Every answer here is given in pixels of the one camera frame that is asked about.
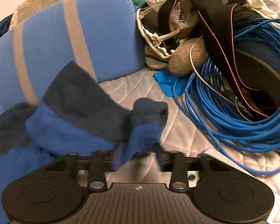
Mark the bright blue cloth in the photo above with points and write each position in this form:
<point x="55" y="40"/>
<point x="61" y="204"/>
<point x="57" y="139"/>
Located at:
<point x="168" y="81"/>

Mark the grey quilted bed cover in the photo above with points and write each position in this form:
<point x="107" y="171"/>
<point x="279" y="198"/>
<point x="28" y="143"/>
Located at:
<point x="135" y="88"/>

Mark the tan plush toy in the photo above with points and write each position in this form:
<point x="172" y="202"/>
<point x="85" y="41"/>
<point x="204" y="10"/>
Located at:
<point x="184" y="58"/>

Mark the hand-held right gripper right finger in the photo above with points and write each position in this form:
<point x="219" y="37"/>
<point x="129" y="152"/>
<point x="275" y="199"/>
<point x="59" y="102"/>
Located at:
<point x="163" y="161"/>

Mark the blue fleece garment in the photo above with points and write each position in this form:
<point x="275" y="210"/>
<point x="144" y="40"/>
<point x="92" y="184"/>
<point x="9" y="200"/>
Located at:
<point x="60" y="126"/>

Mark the striped woven bag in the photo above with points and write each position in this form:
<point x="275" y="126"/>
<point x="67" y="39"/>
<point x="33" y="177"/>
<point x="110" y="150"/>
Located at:
<point x="154" y="53"/>

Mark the green cloth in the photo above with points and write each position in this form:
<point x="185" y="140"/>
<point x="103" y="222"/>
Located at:
<point x="137" y="1"/>

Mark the blue pillow with grey stripes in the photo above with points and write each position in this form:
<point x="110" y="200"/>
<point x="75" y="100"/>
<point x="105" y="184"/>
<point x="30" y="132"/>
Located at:
<point x="95" y="32"/>

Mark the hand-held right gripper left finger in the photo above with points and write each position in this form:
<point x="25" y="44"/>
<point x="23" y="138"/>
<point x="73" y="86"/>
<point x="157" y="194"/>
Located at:
<point x="100" y="160"/>

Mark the dark blue cloth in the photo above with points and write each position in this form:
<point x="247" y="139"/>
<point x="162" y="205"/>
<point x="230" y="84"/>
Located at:
<point x="0" y="25"/>

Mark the white cloth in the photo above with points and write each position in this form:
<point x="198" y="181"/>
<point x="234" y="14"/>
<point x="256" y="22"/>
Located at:
<point x="256" y="2"/>

